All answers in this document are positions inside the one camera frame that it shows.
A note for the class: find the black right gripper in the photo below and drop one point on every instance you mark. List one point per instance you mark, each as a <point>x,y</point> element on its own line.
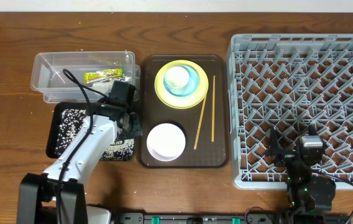
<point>287,155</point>

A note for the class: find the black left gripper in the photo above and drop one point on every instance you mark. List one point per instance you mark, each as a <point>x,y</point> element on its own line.
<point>137,131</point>

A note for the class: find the white rice bowl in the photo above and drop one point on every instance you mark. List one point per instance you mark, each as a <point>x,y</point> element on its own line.
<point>166,142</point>

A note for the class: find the green yellow snack wrapper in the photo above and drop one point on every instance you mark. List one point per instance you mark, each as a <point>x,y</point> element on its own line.
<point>103,75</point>

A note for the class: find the wooden chopstick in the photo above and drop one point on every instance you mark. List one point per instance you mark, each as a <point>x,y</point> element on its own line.
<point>200,122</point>
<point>213,109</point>

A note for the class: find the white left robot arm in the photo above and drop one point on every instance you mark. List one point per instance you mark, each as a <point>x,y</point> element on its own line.
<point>58,194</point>

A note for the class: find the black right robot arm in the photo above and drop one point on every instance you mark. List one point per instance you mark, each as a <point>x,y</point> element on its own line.
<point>311,196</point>

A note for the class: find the grey dishwasher rack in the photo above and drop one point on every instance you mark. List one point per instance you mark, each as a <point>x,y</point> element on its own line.
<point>289,82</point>

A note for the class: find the black waste tray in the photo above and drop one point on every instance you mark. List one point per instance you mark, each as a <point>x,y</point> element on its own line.
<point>59,108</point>

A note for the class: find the pile of rice grains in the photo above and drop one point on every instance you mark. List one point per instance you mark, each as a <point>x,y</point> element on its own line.
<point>71,121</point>

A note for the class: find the yellow plate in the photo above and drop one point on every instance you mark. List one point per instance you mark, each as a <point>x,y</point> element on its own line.
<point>181,102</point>

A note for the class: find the white cup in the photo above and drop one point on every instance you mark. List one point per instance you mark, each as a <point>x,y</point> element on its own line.
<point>177,78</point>

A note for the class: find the clear plastic bin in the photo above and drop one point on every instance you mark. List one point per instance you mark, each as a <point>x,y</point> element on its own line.
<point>49,79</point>

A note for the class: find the dark brown tray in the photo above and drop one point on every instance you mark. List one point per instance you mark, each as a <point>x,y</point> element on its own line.
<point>153,112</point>

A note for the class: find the light blue bowl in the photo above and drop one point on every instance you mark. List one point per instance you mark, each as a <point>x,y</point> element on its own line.
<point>191,87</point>

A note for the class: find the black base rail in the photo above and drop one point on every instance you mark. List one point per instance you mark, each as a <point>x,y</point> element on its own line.
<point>179,218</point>

